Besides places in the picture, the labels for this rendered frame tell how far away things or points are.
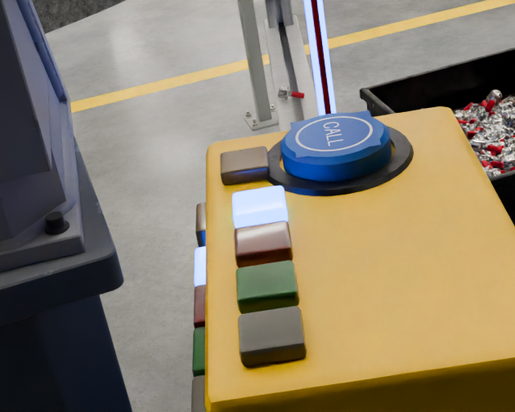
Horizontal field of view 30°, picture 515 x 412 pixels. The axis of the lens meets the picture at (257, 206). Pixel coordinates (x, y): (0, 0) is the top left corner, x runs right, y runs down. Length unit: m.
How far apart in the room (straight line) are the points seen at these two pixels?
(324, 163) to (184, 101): 2.91
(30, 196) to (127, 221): 2.11
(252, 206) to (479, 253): 0.08
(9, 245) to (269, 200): 0.18
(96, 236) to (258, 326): 0.23
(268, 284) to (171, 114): 2.89
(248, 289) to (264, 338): 0.02
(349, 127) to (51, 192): 0.19
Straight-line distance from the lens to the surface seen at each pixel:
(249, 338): 0.27
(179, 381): 2.00
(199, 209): 0.37
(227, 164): 0.36
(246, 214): 0.32
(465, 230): 0.31
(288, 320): 0.27
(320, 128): 0.36
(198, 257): 0.34
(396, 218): 0.32
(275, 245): 0.30
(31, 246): 0.48
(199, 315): 0.31
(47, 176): 0.49
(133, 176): 2.82
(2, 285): 0.47
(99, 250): 0.48
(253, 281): 0.29
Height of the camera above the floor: 1.24
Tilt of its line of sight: 29 degrees down
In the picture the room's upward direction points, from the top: 10 degrees counter-clockwise
